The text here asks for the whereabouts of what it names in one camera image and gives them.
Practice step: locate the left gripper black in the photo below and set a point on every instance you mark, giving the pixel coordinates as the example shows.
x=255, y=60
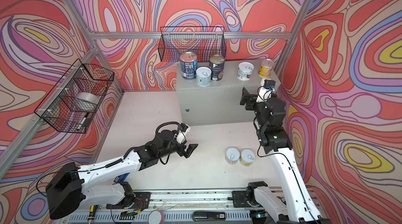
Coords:
x=189, y=151

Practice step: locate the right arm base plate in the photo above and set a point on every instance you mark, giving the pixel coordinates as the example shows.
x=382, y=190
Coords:
x=243, y=199

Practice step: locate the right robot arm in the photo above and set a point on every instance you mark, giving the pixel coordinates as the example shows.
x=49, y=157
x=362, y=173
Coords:
x=297, y=207

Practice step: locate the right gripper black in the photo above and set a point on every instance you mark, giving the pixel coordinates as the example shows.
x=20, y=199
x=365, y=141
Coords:
x=252, y=100

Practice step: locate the black wire basket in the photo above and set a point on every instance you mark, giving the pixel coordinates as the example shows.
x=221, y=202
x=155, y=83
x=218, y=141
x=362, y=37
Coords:
x=204, y=41
x=60, y=112

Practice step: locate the yellow black screwdriver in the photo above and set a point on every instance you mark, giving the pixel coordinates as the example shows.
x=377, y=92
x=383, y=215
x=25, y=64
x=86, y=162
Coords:
x=92, y=213

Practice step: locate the small orange-label can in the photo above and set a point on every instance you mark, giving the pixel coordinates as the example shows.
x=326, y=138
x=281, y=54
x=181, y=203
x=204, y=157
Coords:
x=266, y=68

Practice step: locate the teal can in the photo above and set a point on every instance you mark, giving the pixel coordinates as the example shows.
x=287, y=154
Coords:
x=203, y=76
x=245, y=70

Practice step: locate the large blue-label can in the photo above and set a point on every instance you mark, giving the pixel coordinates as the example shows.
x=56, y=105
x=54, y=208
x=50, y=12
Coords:
x=188, y=63

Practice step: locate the grey metal cabinet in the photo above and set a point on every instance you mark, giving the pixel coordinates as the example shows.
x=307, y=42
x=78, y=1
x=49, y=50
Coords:
x=220, y=101

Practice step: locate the chopped tomato can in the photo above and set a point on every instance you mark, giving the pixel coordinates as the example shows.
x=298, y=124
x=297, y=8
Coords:
x=216, y=64

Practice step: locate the left black wire basket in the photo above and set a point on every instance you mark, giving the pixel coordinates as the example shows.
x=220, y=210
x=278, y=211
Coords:
x=60, y=112

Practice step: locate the green circuit board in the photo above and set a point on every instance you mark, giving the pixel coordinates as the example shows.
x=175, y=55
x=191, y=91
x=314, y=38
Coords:
x=127, y=215

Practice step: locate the yellow-label can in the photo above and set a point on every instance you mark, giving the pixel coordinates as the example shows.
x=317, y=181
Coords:
x=247, y=157

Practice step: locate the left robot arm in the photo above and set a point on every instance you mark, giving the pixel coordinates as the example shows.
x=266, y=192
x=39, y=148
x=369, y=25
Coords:
x=82, y=186

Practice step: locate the teal can front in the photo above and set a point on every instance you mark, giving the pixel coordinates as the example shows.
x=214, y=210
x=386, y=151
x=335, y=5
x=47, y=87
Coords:
x=245, y=70

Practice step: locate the pink-label can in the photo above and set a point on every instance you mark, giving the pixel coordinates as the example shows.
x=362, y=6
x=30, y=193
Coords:
x=232, y=155

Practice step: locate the black barcode device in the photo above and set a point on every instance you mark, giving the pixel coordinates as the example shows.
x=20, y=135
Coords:
x=208, y=216

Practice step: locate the back black wire basket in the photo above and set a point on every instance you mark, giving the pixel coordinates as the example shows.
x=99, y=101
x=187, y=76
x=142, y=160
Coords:
x=204, y=41

